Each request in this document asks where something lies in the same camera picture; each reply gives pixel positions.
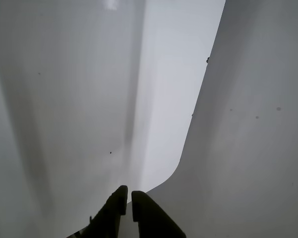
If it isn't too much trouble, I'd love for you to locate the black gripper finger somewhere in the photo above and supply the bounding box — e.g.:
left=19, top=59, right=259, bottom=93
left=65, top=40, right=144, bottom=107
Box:
left=76, top=185, right=128, bottom=238
left=131, top=190, right=187, bottom=238

